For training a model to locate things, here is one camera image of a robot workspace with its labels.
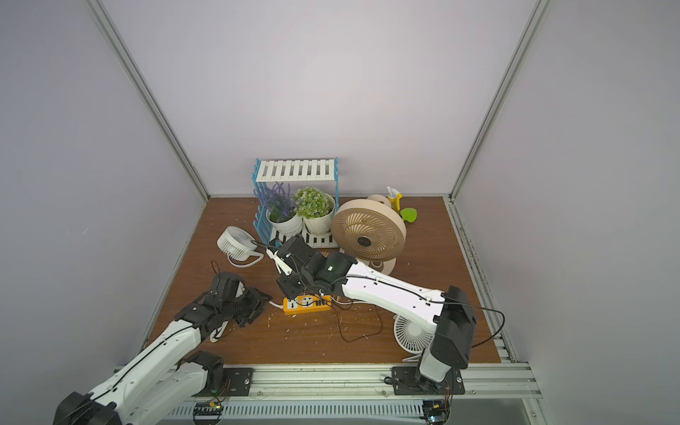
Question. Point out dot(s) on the small white fan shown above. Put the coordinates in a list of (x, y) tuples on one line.
[(410, 336), (239, 247)]

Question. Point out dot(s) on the green plant white pot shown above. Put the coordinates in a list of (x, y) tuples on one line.
[(316, 208)]

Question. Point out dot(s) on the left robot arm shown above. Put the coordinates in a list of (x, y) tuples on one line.
[(171, 368)]

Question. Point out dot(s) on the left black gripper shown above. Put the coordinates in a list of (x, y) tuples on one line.
[(251, 305)]

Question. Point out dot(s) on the yellow power strip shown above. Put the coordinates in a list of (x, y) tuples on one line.
[(307, 304)]

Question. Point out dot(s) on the blue white slatted shelf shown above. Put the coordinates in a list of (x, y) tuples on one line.
[(298, 173)]

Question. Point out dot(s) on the large beige desk fan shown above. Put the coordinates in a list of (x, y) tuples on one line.
[(371, 231)]

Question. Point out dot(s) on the small white fan right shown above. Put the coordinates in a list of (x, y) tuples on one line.
[(410, 336)]

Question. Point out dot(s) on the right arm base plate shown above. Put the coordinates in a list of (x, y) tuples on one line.
[(407, 380)]

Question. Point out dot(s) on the small white fan left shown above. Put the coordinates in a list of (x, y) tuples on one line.
[(239, 247)]

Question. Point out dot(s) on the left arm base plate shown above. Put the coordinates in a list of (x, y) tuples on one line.
[(234, 381)]

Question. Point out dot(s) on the lavender plant white pot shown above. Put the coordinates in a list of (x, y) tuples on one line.
[(281, 206)]

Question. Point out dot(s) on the green round object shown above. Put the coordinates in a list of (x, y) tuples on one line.
[(409, 214)]

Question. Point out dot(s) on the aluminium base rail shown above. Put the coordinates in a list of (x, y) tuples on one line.
[(309, 390)]

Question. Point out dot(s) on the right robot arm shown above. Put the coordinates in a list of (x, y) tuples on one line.
[(448, 316)]

